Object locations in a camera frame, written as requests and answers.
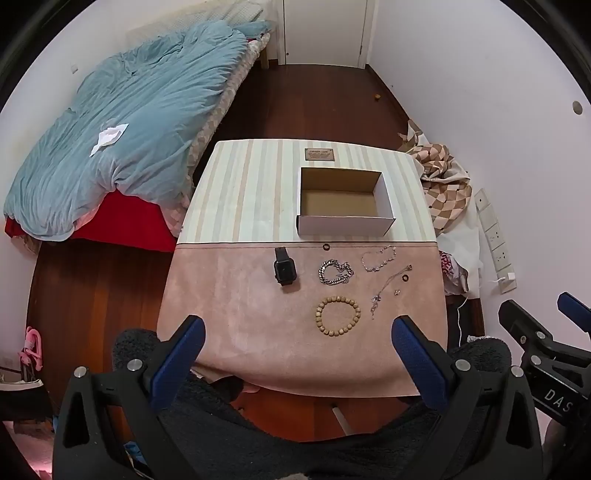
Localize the brown label patch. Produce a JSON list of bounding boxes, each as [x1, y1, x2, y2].
[[304, 148, 335, 162]]

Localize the red bed sheet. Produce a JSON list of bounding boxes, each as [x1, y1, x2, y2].
[[4, 189, 180, 254]]

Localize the pink item by wall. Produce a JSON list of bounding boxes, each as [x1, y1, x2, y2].
[[18, 326, 43, 382]]

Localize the teal duvet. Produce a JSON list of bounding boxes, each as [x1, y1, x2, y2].
[[4, 20, 273, 242]]

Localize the white wall socket strip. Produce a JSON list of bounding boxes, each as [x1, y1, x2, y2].
[[474, 188, 517, 294]]

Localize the white door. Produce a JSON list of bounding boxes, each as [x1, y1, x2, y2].
[[283, 0, 376, 68]]

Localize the silver chain bracelet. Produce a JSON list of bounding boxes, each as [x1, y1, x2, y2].
[[316, 258, 356, 286]]

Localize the checkered beige cloth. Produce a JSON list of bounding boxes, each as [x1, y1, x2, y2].
[[408, 144, 473, 235]]

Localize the white charger with cable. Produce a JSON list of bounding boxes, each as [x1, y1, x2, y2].
[[456, 272, 517, 338]]

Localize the white red printed bag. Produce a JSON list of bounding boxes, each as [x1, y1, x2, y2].
[[440, 251, 470, 296]]

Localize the white paper on duvet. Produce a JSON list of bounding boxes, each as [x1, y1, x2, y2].
[[90, 123, 128, 157]]

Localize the crystal link bracelet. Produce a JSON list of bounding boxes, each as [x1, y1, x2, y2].
[[359, 244, 399, 273]]

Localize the white cardboard box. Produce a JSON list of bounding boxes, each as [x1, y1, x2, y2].
[[297, 167, 396, 238]]

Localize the black smart watch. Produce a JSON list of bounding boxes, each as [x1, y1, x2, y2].
[[273, 247, 297, 287]]

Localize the wooden bead bracelet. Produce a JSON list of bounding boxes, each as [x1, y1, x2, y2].
[[314, 295, 363, 337]]

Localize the brown cardboard pieces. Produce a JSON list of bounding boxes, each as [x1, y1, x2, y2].
[[399, 119, 429, 152]]

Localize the thin silver pendant necklace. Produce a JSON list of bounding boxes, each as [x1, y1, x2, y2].
[[368, 263, 414, 320]]

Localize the pink and striped table mat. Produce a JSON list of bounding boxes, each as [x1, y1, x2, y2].
[[156, 139, 448, 398]]

